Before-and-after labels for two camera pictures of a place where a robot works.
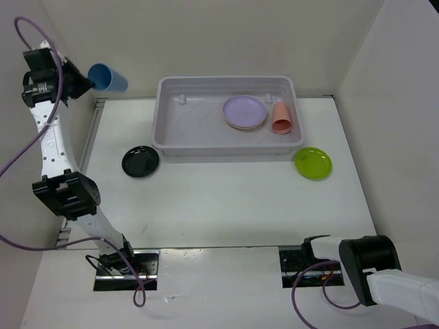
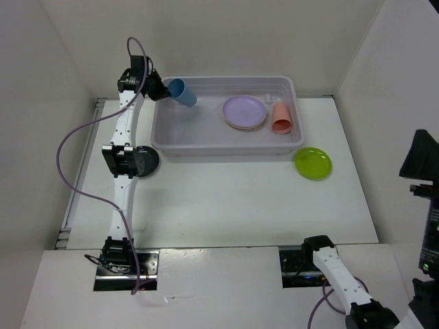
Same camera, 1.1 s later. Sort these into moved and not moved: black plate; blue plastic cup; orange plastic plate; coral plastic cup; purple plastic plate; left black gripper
Moved: left black gripper; blue plastic cup
Not moved: purple plastic plate; black plate; coral plastic cup; orange plastic plate
